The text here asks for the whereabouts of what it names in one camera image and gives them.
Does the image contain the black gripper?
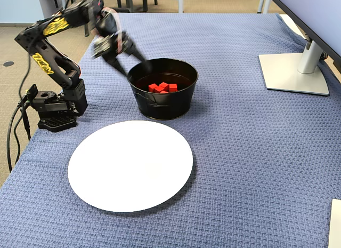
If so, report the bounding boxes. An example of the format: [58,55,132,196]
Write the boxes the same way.
[102,31,147,78]

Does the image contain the white round plate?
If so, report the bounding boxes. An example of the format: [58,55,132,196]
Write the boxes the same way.
[67,120,194,213]

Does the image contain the black chair legs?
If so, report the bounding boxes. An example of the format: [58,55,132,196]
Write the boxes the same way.
[52,0,78,13]
[117,0,158,13]

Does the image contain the black metal bucket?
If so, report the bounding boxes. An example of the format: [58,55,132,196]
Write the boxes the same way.
[127,58,199,121]

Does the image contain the white table with legs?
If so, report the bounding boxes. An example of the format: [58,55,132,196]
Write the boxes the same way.
[60,0,184,21]

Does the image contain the blue woven cloth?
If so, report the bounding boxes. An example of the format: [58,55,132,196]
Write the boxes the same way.
[0,13,341,248]

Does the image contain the white table legs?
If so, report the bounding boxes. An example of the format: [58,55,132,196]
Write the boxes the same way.
[256,0,270,14]

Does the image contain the monitor with silver stand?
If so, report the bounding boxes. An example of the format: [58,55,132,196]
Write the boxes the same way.
[257,0,341,97]

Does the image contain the white flat sheet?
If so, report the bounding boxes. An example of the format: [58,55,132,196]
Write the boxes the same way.
[328,198,341,248]

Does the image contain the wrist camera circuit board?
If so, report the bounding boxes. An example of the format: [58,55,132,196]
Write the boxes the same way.
[90,36,114,59]

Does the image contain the red white servo wire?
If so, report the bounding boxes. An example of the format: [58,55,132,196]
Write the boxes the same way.
[102,6,127,53]

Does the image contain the thin black cable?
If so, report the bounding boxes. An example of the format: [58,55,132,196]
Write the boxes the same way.
[20,105,33,141]

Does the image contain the thick black cable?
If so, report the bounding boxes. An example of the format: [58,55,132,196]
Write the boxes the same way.
[6,97,30,173]

